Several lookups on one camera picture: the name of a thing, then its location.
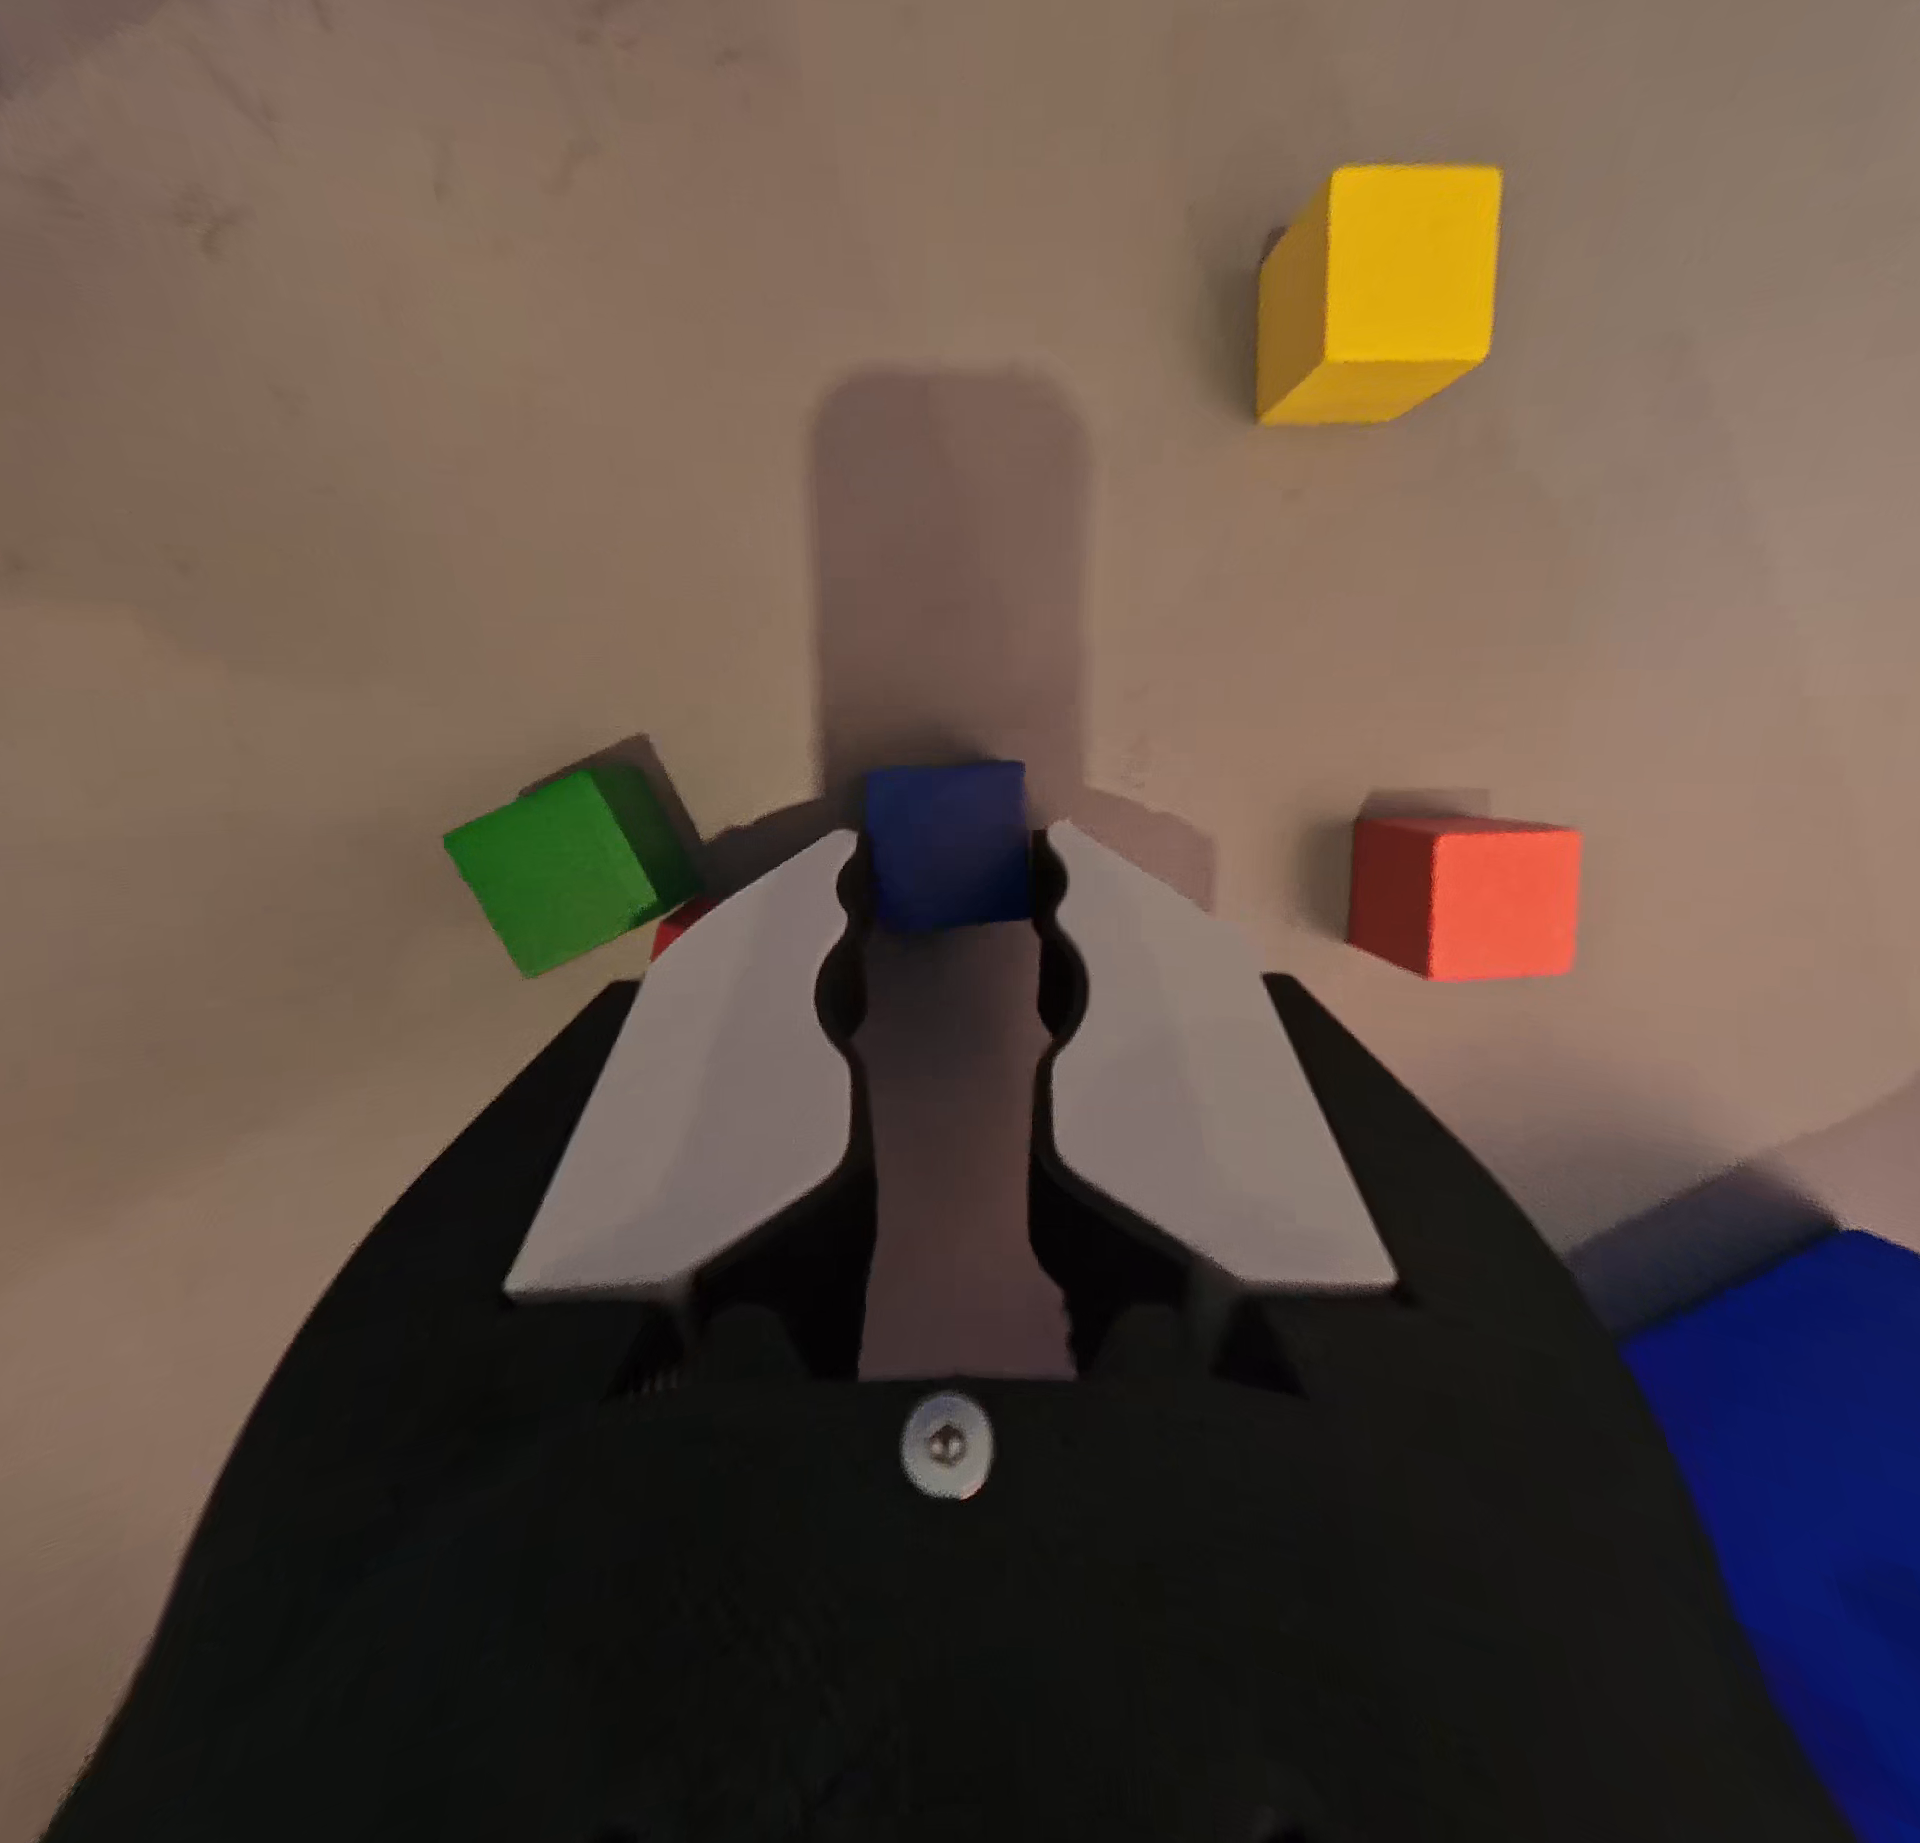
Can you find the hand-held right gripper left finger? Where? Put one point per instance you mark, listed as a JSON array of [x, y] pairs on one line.
[[705, 1107]]

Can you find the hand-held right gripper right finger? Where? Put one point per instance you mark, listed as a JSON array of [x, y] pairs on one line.
[[1202, 1107]]

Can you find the red wooden cube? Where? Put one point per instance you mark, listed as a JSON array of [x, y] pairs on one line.
[[674, 930]]

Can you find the green wooden cube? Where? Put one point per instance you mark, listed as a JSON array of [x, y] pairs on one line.
[[561, 868]]

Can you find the blue wooden cube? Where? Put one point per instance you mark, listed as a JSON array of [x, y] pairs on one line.
[[944, 847]]

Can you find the orange wooden cube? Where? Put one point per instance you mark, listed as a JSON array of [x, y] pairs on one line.
[[1500, 899]]

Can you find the blue plastic bin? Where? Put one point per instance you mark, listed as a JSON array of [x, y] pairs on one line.
[[1815, 1498]]

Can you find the yellow wooden cube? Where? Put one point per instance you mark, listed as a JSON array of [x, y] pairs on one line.
[[1393, 268]]

